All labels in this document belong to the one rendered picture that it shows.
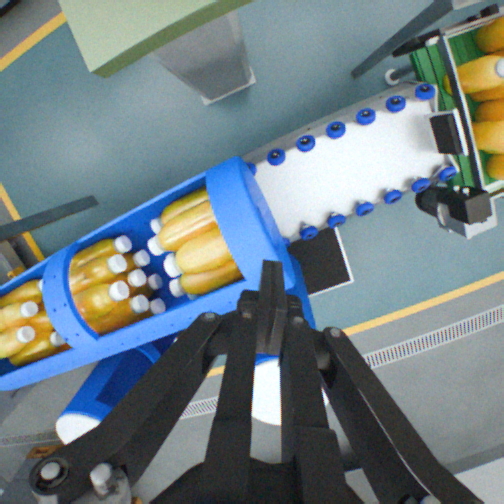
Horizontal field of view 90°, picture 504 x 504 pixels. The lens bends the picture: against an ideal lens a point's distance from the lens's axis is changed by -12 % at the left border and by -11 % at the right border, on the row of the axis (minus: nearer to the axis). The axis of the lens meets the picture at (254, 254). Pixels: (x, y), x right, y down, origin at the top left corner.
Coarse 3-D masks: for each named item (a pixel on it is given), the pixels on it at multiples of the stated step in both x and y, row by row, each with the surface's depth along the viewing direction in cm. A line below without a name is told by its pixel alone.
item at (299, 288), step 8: (296, 264) 151; (296, 272) 138; (296, 280) 129; (296, 288) 120; (304, 288) 129; (304, 296) 119; (304, 304) 111; (304, 312) 104; (312, 312) 115; (312, 320) 105; (256, 360) 81; (264, 360) 79
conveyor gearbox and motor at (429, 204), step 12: (420, 192) 105; (432, 192) 99; (420, 204) 106; (432, 204) 97; (444, 204) 86; (492, 204) 76; (444, 216) 90; (492, 216) 78; (444, 228) 98; (456, 228) 85; (468, 228) 79; (480, 228) 79
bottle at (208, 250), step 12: (216, 228) 52; (192, 240) 53; (204, 240) 52; (216, 240) 51; (180, 252) 53; (192, 252) 52; (204, 252) 51; (216, 252) 51; (228, 252) 51; (180, 264) 53; (192, 264) 52; (204, 264) 52; (216, 264) 53
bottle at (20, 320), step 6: (6, 306) 68; (12, 306) 67; (18, 306) 67; (0, 312) 67; (6, 312) 66; (12, 312) 66; (18, 312) 67; (0, 318) 66; (6, 318) 66; (12, 318) 66; (18, 318) 67; (24, 318) 68; (30, 318) 70; (0, 324) 67; (6, 324) 66; (12, 324) 67; (18, 324) 67; (24, 324) 69; (0, 330) 68
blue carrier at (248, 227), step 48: (240, 192) 45; (96, 240) 68; (144, 240) 73; (240, 240) 45; (0, 288) 66; (48, 288) 53; (240, 288) 49; (288, 288) 55; (96, 336) 55; (144, 336) 56; (0, 384) 64
